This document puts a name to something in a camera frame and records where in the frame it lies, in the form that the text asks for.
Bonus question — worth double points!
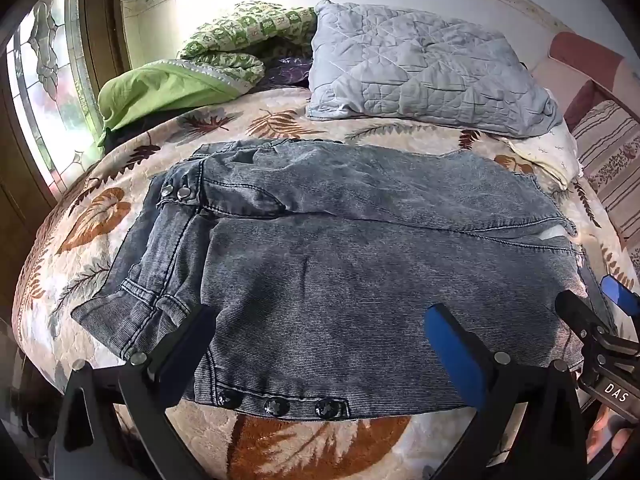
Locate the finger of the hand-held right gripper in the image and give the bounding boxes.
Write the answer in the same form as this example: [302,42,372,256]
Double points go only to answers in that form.
[555,290,616,356]
[600,274,640,316]

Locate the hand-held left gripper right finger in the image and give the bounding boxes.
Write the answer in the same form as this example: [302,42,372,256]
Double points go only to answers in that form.
[422,304,588,480]

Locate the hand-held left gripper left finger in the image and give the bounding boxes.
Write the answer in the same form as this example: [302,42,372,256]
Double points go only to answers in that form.
[50,305,218,480]

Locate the grey washed denim pants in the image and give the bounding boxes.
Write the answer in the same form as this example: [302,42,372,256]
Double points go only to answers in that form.
[71,140,618,420]

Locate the person's right hand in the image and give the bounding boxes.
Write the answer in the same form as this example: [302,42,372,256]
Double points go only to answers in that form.
[587,405,636,466]

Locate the leaf-patterned plush blanket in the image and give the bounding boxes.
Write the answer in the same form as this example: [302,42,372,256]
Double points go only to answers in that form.
[12,87,640,480]

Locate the pink striped sofa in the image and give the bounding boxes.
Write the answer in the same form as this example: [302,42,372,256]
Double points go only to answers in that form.
[547,30,640,266]

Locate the dark cloth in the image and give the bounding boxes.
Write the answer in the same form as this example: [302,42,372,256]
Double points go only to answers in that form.
[102,115,166,148]

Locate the plain green cloth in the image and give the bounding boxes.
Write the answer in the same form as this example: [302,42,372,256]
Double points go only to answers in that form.
[97,59,241,146]

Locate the grey quilted pillow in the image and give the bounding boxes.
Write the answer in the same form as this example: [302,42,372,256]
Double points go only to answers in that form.
[306,0,563,138]

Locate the purple cloth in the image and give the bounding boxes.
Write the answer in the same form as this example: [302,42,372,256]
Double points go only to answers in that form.
[260,55,313,88]

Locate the stained glass window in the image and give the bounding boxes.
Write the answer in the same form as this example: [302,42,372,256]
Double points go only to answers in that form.
[5,0,108,196]

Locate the green patterned white quilt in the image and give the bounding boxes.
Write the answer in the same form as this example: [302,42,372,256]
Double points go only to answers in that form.
[179,1,318,95]

